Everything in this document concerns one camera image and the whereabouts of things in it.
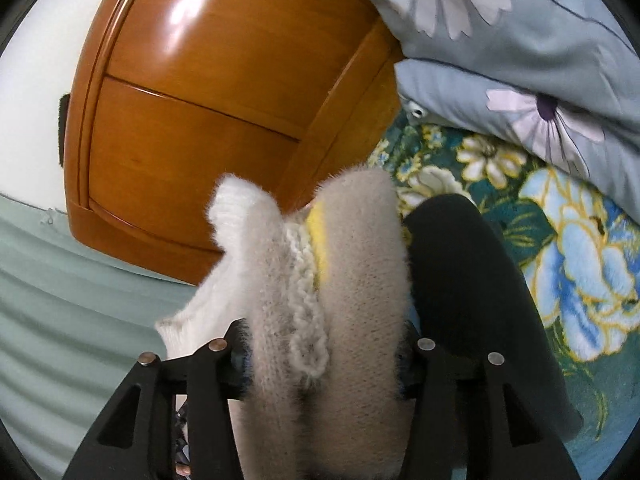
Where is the black garment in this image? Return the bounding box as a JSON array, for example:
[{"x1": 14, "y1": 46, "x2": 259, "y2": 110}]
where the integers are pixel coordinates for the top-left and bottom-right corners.
[{"x1": 404, "y1": 194, "x2": 582, "y2": 441}]

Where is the grey-blue floral quilt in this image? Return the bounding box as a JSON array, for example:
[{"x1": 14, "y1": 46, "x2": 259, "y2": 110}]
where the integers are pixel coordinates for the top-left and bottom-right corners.
[{"x1": 371, "y1": 0, "x2": 639, "y2": 217}]

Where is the beige knit graphic sweater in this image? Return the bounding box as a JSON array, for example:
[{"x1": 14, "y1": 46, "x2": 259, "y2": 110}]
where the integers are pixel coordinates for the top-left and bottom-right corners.
[{"x1": 156, "y1": 167, "x2": 413, "y2": 479}]

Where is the teal floral plush blanket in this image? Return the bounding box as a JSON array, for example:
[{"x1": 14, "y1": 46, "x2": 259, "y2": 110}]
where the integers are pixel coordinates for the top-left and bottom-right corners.
[{"x1": 368, "y1": 116, "x2": 639, "y2": 479}]

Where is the wooden headboard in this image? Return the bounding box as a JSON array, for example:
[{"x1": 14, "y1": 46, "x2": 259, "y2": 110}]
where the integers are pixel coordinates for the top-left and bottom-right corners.
[{"x1": 64, "y1": 0, "x2": 401, "y2": 284}]

